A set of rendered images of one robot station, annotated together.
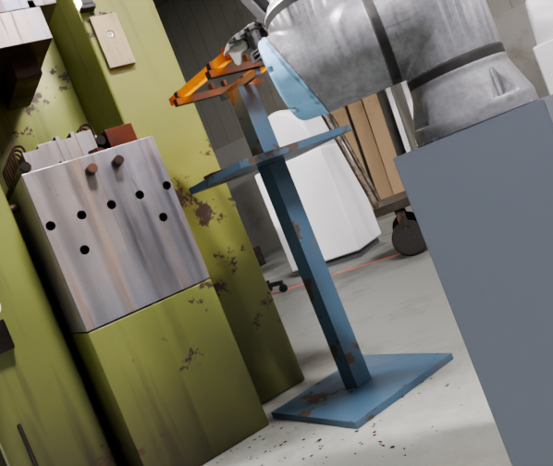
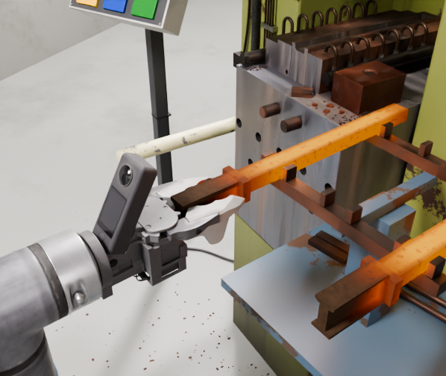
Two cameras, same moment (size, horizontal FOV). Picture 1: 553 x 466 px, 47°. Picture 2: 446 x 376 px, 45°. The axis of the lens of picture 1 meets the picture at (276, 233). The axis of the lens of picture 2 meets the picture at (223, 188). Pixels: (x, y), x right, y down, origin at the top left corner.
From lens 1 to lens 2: 1.89 m
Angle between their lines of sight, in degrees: 86
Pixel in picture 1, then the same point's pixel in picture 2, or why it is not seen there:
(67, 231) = (246, 139)
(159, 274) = (286, 239)
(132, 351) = (250, 254)
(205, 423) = (268, 343)
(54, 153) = (285, 58)
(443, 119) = not seen: outside the picture
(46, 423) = not seen: hidden behind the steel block
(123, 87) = not seen: outside the picture
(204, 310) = not seen: hidden behind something
